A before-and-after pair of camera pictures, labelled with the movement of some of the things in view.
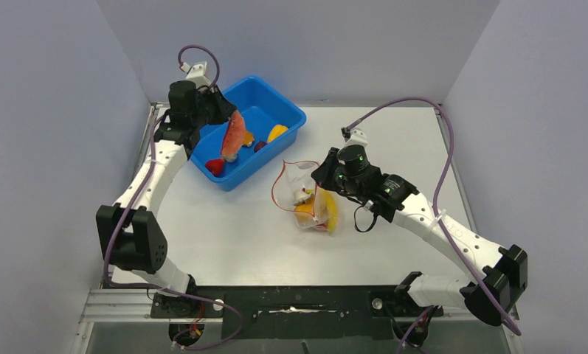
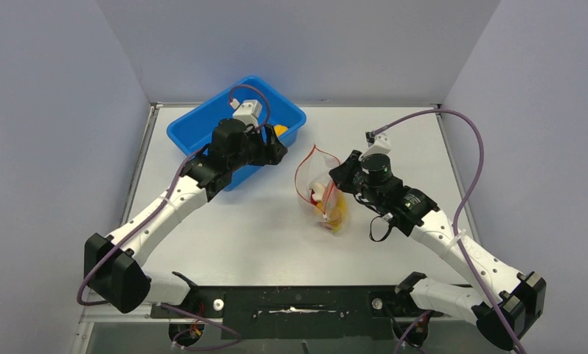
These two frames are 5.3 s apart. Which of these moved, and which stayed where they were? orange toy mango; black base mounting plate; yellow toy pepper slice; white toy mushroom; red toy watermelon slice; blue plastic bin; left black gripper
Moved: red toy watermelon slice; left black gripper; white toy mushroom; orange toy mango
Stayed: blue plastic bin; black base mounting plate; yellow toy pepper slice
